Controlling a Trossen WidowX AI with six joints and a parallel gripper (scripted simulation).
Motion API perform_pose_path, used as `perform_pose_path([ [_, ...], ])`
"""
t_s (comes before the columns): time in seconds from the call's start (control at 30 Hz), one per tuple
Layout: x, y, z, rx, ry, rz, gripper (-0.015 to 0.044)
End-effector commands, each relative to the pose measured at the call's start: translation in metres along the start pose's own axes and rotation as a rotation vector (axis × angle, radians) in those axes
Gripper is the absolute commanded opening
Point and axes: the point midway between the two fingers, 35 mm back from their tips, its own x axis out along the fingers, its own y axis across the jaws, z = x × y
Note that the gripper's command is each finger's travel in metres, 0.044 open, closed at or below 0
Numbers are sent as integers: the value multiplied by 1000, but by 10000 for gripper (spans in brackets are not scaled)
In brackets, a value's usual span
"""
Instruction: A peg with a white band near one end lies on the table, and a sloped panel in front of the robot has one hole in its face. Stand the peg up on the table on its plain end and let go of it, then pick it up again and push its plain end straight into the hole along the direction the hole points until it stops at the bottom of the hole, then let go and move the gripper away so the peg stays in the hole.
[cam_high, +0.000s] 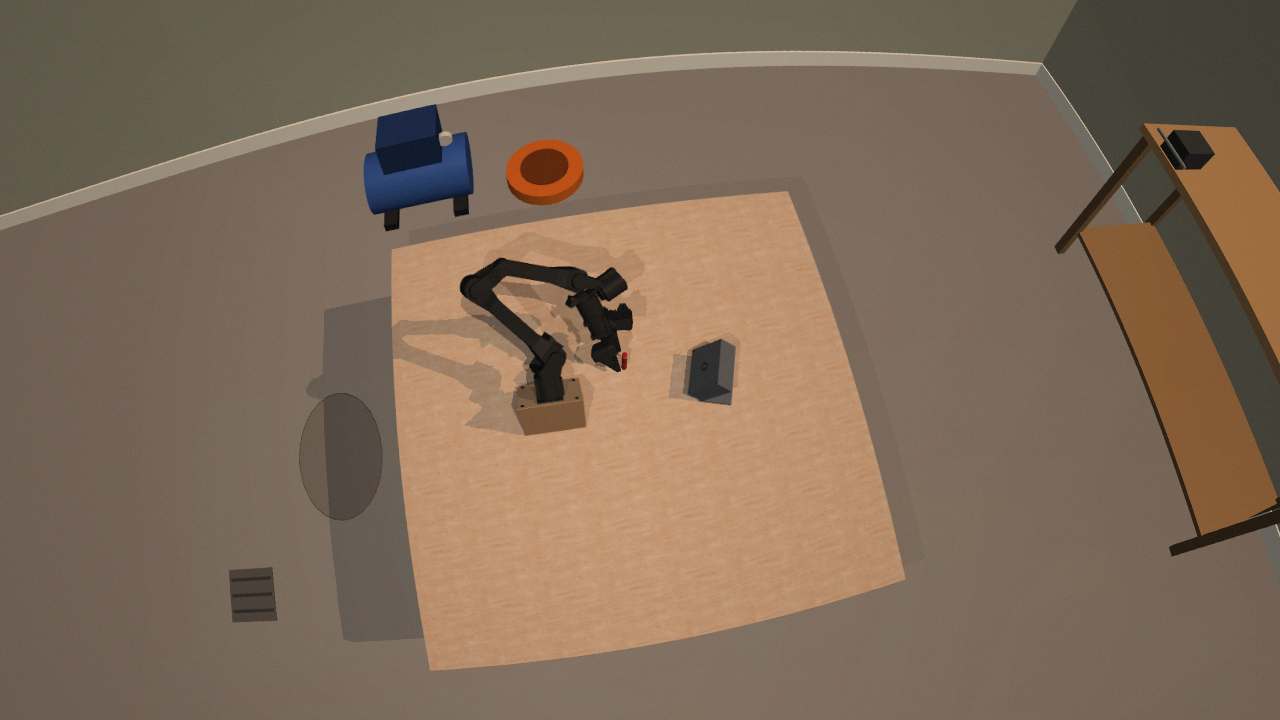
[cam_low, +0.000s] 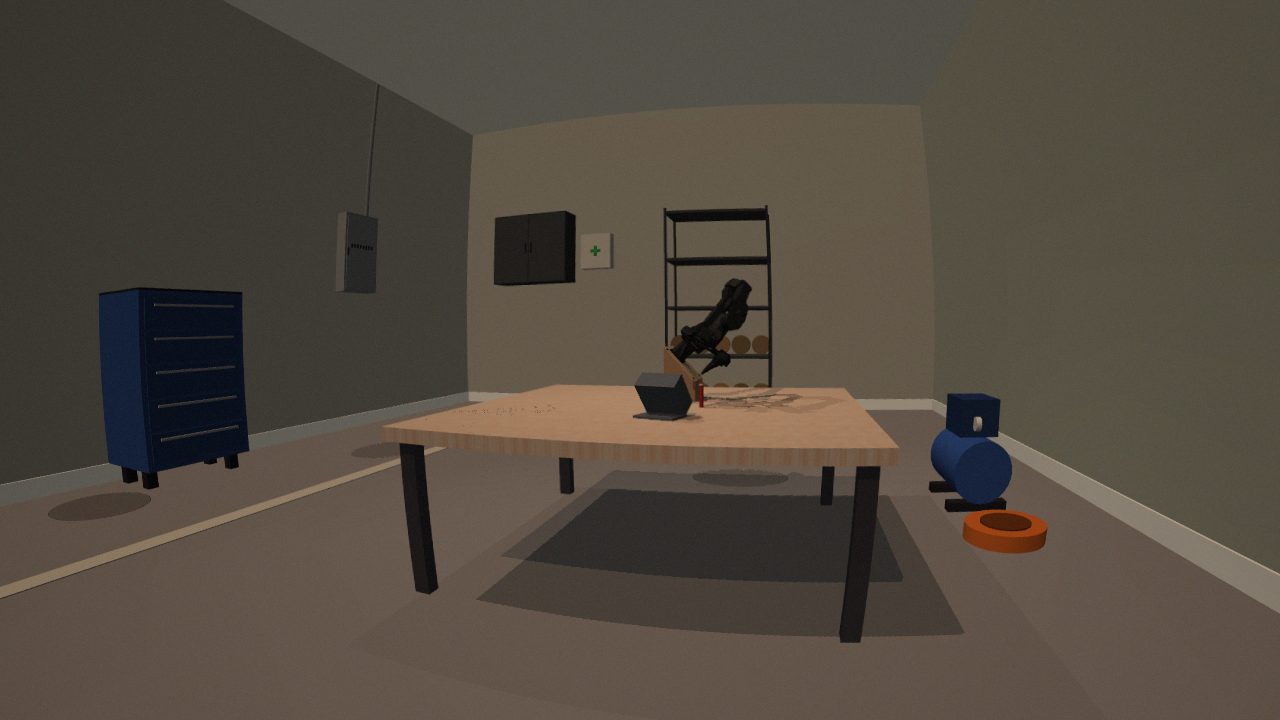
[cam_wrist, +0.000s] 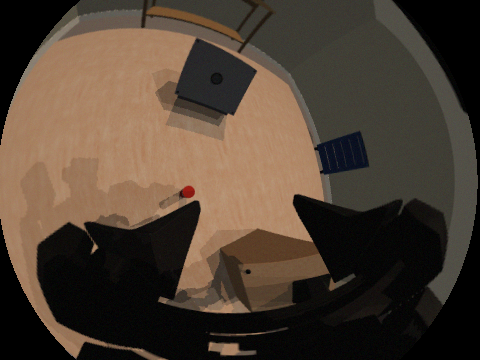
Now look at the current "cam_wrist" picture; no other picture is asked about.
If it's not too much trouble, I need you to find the dark grey sloped panel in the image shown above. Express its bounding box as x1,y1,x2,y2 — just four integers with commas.
175,37,257,116

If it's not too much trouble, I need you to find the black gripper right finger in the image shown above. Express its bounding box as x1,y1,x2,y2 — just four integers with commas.
292,195,404,283

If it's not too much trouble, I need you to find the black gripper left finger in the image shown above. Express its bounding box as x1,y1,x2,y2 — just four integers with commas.
84,201,201,300

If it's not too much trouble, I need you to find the red peg with white band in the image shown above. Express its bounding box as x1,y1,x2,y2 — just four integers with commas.
179,185,195,199

